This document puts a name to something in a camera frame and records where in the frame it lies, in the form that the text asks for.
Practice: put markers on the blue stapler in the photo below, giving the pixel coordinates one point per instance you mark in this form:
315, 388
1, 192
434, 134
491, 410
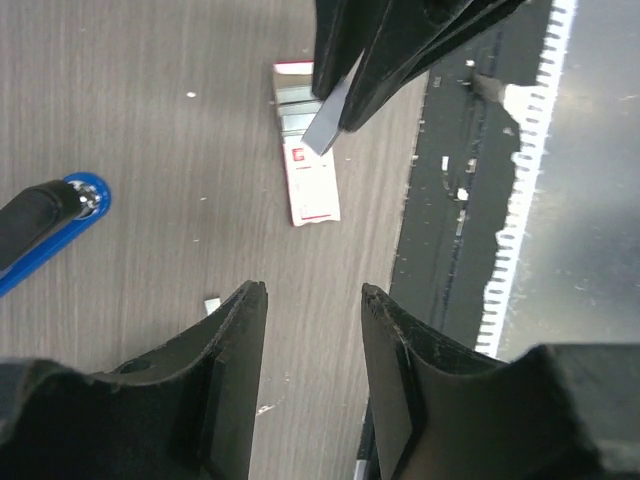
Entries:
43, 219

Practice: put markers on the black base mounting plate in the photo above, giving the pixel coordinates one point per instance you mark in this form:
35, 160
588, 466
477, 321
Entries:
462, 176

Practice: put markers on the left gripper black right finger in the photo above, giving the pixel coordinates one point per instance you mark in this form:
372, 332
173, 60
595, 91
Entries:
444, 411

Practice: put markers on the long grey staple strip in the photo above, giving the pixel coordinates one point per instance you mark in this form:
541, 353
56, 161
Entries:
324, 128

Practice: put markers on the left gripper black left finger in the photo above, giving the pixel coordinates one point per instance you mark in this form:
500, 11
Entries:
185, 410

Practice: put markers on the small grey staple strip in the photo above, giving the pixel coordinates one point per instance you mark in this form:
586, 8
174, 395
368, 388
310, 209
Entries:
211, 305

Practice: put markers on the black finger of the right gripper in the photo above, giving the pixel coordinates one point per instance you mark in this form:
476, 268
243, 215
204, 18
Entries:
408, 38
347, 31

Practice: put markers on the red white staple box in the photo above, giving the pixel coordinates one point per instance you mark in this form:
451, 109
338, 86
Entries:
311, 178

